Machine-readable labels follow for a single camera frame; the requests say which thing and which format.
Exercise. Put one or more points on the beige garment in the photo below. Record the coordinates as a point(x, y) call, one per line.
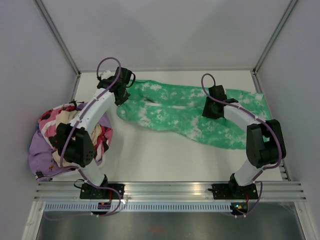
point(96, 136)

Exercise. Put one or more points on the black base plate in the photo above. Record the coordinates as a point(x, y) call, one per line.
point(88, 192)
point(226, 191)

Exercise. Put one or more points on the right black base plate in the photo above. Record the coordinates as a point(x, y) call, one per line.
point(226, 191)

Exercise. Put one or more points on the aluminium rail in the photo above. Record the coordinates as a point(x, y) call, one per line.
point(272, 191)

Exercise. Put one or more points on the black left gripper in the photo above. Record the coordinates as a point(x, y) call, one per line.
point(120, 102)

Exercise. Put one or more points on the purple trousers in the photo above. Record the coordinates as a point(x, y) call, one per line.
point(41, 162)

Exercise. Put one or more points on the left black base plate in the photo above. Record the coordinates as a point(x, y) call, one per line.
point(88, 192)

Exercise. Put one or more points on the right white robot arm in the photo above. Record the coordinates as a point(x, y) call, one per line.
point(265, 147)

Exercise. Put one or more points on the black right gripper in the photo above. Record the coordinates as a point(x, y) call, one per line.
point(206, 112)

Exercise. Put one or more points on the green tie-dye trousers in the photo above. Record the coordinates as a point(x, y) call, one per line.
point(176, 108)

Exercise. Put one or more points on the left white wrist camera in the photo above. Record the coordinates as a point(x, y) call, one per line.
point(106, 74)

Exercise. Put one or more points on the slotted cable duct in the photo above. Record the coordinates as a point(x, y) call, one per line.
point(81, 206)

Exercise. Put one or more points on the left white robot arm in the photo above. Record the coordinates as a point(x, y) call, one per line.
point(74, 142)

